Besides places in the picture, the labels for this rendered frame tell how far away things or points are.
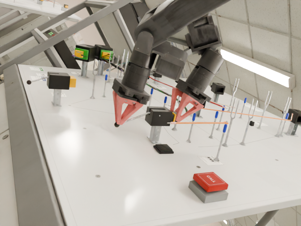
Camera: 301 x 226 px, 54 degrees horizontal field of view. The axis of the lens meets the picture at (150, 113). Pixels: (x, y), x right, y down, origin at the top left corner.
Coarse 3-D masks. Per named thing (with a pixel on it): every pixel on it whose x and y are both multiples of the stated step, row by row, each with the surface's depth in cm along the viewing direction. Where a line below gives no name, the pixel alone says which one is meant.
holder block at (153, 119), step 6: (150, 108) 77; (156, 108) 78; (162, 108) 79; (150, 114) 76; (156, 114) 75; (162, 114) 76; (168, 114) 77; (150, 120) 76; (156, 120) 76; (162, 120) 76; (168, 120) 77
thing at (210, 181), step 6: (198, 174) 59; (204, 174) 59; (210, 174) 60; (216, 174) 60; (198, 180) 57; (204, 180) 57; (210, 180) 57; (216, 180) 58; (222, 180) 58; (204, 186) 56; (210, 186) 55; (216, 186) 56; (222, 186) 56
